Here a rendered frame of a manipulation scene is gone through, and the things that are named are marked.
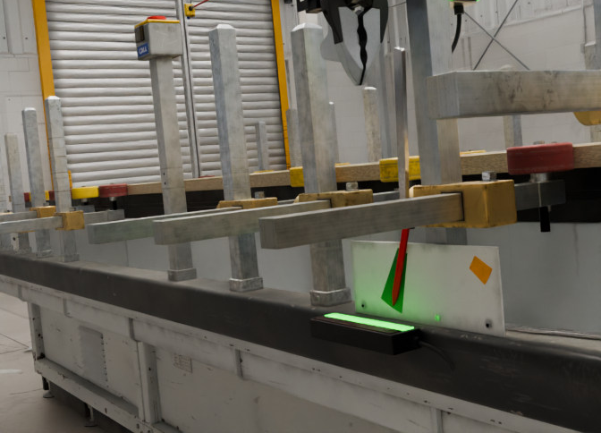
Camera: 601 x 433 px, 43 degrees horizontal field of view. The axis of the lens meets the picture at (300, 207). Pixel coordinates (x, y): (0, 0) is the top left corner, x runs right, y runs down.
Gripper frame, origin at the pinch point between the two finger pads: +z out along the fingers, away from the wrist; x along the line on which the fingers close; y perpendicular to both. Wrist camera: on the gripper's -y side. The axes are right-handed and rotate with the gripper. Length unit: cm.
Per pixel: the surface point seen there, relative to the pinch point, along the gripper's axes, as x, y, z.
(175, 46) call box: -10, 69, -16
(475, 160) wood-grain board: -25.2, 6.6, 11.7
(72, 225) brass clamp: -7, 137, 21
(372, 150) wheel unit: -115, 137, 7
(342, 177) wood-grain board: -25.2, 38.5, 12.9
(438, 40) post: -7.3, -5.6, -3.0
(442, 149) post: -6.5, -5.6, 9.8
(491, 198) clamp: -6.1, -12.9, 15.6
